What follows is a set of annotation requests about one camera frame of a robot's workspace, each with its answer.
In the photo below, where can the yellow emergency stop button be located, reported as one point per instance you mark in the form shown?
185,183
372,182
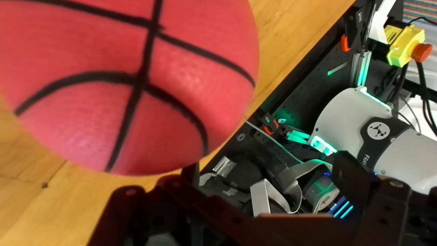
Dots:
402,42

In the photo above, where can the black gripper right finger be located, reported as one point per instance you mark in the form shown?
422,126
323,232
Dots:
382,209

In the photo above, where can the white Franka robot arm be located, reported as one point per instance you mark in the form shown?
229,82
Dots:
345,117

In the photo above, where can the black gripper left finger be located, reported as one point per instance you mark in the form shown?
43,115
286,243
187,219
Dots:
136,219

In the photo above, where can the pink basketball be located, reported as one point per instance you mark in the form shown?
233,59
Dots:
90,68

